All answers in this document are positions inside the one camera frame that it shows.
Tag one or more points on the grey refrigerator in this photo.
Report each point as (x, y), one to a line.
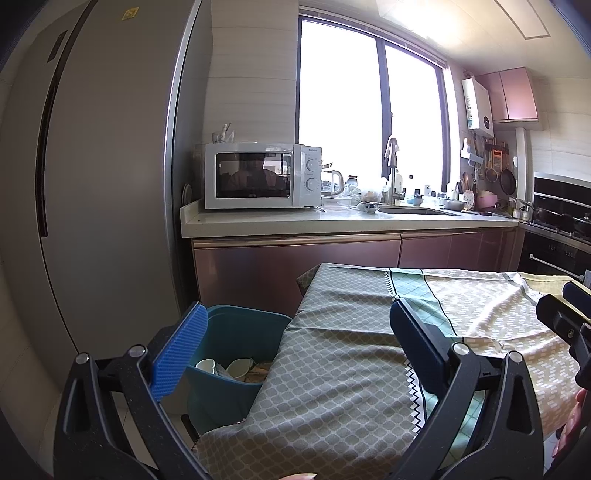
(101, 161)

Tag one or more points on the pink upper wall cabinet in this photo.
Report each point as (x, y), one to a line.
(512, 94)

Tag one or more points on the kitchen sink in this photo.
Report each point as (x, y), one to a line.
(418, 211)

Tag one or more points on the metal basin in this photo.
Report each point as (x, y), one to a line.
(455, 204)

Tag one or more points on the small patterned bowl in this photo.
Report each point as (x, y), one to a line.
(369, 207)

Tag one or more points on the white wall water heater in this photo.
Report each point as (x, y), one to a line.
(478, 108)

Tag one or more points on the glass electric kettle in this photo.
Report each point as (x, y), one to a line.
(332, 182)

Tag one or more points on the white dotted spatula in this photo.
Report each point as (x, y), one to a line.
(469, 201)

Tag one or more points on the purple kitchen counter cabinet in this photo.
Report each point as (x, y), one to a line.
(295, 258)

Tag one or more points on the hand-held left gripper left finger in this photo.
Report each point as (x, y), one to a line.
(178, 350)

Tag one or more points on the black cooking pot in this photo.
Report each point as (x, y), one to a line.
(551, 218)
(581, 225)

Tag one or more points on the plain white cup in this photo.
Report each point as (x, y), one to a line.
(205, 367)

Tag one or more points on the pink bowl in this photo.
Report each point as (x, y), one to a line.
(486, 201)

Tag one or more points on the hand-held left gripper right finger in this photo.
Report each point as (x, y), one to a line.
(415, 346)

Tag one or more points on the blue plastic bin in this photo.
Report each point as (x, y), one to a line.
(217, 401)

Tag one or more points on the white microwave oven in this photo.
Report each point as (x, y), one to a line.
(258, 175)

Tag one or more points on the black built-in oven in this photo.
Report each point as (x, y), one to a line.
(549, 256)

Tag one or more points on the hanging black frying pan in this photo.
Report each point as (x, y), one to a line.
(508, 181)

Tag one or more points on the dotted paper cup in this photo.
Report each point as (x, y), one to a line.
(240, 368)

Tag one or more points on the steel kitchen faucet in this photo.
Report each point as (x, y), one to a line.
(393, 180)

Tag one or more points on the yellow cloth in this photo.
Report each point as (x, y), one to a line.
(549, 281)

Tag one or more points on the black range hood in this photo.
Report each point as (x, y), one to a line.
(561, 191)

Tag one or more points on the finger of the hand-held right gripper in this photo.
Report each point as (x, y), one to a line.
(577, 295)
(556, 316)

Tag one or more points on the kitchen window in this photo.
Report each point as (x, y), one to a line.
(341, 106)

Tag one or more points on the patterned tablecloth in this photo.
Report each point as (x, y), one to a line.
(341, 369)

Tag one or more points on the person's right hand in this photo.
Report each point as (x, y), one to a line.
(575, 417)

